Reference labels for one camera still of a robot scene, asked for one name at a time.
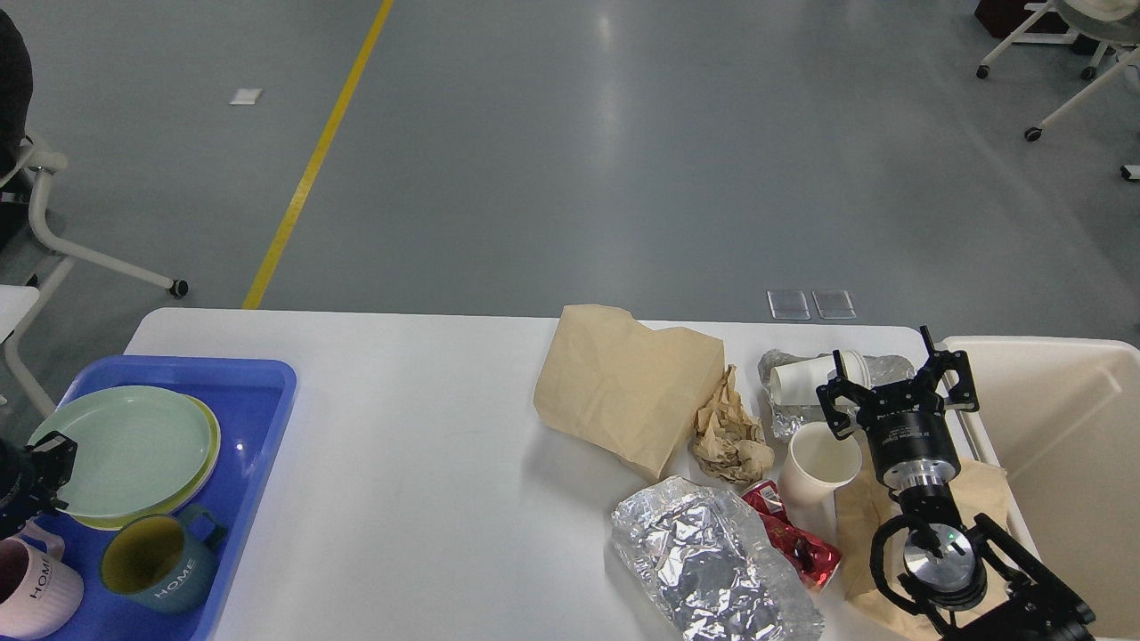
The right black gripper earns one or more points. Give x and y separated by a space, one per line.
908 432

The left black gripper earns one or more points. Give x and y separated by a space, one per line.
31 479

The light green plate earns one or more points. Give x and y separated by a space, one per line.
137 445

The pink home mug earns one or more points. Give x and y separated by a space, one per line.
39 593

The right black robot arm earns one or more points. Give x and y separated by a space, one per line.
972 583

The brown paper bag under arm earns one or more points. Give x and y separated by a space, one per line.
863 505

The small crumpled foil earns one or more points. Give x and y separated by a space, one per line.
887 368

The yellow plate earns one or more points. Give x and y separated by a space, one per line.
182 497

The lying white paper cup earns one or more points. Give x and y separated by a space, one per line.
796 384

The upright white paper cup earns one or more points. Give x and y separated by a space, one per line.
817 465

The dark teal home mug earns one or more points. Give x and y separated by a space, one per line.
166 563

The beige plastic bin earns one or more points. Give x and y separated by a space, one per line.
1061 416

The crumpled brown paper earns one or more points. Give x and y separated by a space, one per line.
728 443

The white side table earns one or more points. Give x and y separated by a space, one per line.
20 306

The red snack wrapper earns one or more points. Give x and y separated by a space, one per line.
815 560

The blue plastic tray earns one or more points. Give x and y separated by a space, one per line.
252 400

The crumpled aluminium foil sheet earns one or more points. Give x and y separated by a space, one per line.
704 559

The large brown paper bag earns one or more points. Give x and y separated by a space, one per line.
634 391

